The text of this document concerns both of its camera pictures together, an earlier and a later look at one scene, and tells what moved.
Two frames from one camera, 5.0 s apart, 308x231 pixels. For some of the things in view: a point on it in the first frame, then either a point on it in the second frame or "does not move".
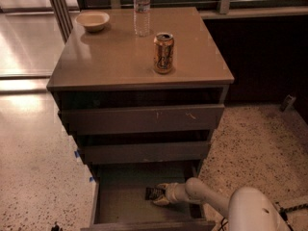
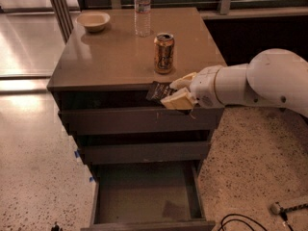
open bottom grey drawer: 118,197 does not move
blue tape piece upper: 76,154 does not move
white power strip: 282,210 does not move
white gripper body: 171,193 to 205,86
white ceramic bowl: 92,20 does not move
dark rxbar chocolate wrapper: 153,193 to 160,89
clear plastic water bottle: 141,5 does not move
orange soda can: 164,53 does not move
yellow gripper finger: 164,186 to 182,82
